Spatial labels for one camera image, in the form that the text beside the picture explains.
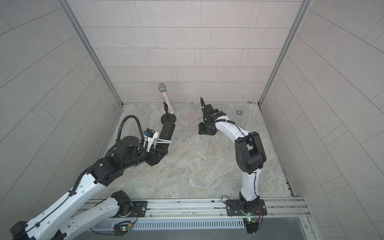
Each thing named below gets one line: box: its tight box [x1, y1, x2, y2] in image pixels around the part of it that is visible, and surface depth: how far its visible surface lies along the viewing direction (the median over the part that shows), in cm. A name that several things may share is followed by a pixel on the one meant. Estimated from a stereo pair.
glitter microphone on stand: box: [158, 82, 177, 136], surface depth 88 cm
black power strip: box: [155, 121, 176, 151], surface depth 68 cm
